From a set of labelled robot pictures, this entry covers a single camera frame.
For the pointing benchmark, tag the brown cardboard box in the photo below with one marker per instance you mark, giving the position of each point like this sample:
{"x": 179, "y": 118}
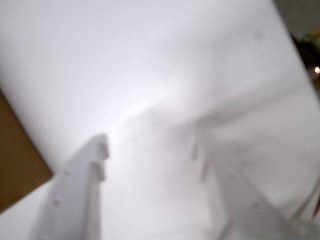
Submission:
{"x": 17, "y": 160}

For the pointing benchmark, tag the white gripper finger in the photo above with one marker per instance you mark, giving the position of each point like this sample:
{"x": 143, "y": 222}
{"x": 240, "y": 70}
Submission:
{"x": 245, "y": 215}
{"x": 75, "y": 195}

